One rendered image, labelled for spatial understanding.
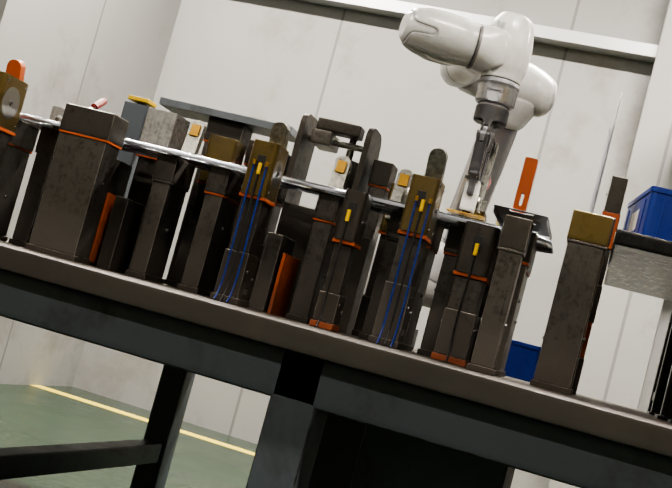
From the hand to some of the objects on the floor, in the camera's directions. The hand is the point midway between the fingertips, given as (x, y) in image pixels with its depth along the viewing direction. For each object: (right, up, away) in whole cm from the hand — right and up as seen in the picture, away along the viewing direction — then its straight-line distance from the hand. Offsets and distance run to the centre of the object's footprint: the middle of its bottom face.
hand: (470, 196), depth 246 cm
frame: (-70, -92, +14) cm, 116 cm away
